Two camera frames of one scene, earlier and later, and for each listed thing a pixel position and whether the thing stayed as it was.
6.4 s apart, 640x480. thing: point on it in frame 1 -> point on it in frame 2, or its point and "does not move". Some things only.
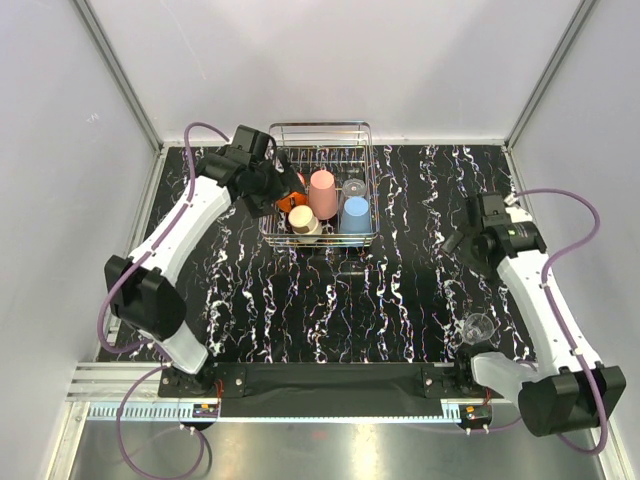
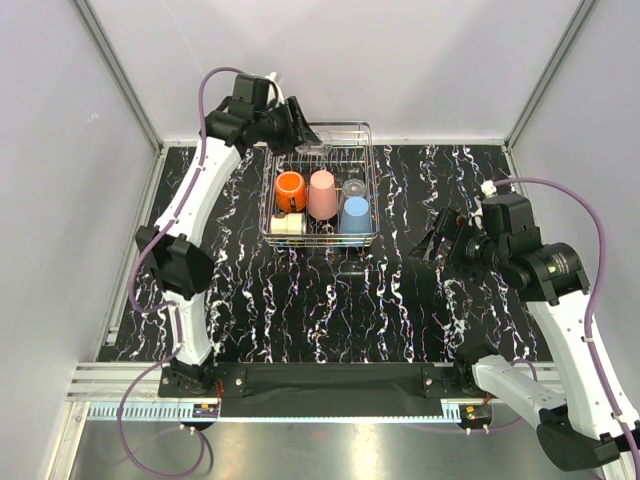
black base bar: x=328 y=389 does not move
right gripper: x=452 y=242 -> x=452 y=226
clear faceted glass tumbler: x=354 y=187 does not move
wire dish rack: x=339 y=207 does not move
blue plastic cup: x=356 y=216 does not move
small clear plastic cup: x=478 y=327 -> x=317 y=148
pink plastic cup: x=323 y=194 does not move
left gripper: x=283 y=184 -> x=292 y=137
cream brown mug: x=303 y=222 -> x=290 y=223
